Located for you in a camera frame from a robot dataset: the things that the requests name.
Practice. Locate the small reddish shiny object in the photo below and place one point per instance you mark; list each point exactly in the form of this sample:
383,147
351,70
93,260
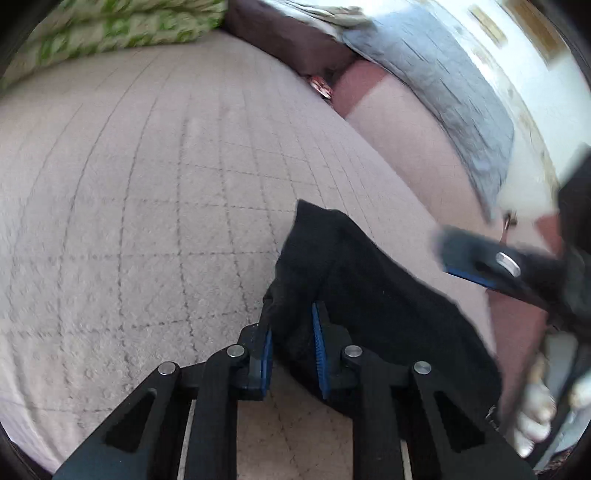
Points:
322,86

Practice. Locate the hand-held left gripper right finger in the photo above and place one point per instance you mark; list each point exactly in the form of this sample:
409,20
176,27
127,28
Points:
318,353

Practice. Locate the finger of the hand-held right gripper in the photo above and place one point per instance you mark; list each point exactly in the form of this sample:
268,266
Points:
480,263

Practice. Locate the black pants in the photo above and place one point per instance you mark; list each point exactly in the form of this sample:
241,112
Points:
374,286

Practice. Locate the green patterned pillow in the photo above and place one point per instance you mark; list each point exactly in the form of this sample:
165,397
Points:
111,27

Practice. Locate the pink quilted bed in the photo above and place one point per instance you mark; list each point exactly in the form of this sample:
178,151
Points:
147,194

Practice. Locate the wall picture frame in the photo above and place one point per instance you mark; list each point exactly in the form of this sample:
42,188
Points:
488,24
531,23

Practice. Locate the person's foot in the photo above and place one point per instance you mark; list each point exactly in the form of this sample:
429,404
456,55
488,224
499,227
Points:
533,417

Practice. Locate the grey blanket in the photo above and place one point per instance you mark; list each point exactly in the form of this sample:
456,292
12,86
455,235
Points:
443,92

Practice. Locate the dark brown pillow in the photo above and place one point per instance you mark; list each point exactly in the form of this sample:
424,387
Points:
281,37

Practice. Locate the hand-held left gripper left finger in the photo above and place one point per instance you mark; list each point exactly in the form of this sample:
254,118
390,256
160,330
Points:
264,364

